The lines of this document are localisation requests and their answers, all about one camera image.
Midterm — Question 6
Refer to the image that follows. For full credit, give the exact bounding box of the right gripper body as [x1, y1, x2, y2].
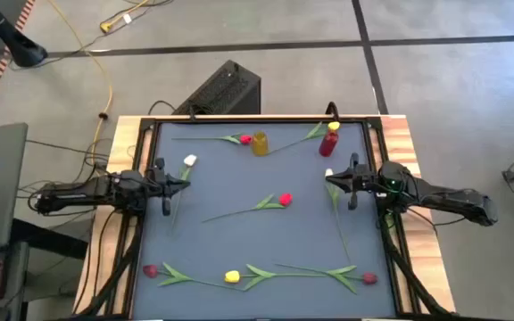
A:
[348, 152, 381, 212]

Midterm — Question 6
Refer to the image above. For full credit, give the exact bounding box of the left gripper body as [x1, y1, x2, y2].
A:
[146, 156, 174, 218]

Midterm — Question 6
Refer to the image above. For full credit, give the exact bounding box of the white artificial tulip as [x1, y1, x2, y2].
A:
[170, 153, 198, 229]
[323, 168, 352, 264]

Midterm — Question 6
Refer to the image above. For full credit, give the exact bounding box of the yellow artificial tulip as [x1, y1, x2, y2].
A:
[223, 263, 329, 292]
[268, 120, 342, 156]

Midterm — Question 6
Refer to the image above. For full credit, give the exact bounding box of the dark red artificial tulip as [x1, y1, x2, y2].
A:
[274, 262, 378, 295]
[142, 261, 245, 293]

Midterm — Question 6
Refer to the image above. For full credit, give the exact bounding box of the red glass vase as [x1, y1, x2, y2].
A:
[318, 128, 340, 158]

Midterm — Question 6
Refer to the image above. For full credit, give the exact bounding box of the yellow glass vase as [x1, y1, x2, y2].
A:
[251, 130, 269, 157]

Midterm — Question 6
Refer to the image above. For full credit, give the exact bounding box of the grey table mat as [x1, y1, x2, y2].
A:
[130, 122, 396, 320]

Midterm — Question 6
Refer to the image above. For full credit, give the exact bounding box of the black computer tower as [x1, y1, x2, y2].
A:
[171, 59, 262, 116]

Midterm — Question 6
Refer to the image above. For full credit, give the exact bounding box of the black desk base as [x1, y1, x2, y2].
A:
[11, 217, 89, 260]

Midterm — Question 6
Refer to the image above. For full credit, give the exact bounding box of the grey desk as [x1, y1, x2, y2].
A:
[0, 122, 29, 321]

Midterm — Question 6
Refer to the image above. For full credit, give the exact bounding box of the black stand with round base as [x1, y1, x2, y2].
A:
[0, 0, 49, 69]

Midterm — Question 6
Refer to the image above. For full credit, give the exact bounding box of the black floor mat orange edge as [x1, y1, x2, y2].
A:
[0, 0, 37, 130]

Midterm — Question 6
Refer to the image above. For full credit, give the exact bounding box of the black aluminium frame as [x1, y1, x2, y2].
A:
[71, 114, 459, 321]

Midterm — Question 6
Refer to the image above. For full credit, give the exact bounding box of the yellow cable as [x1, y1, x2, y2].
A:
[46, 0, 114, 166]

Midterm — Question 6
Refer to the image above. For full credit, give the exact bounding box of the yellow extension cord plug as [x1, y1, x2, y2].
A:
[99, 0, 151, 35]

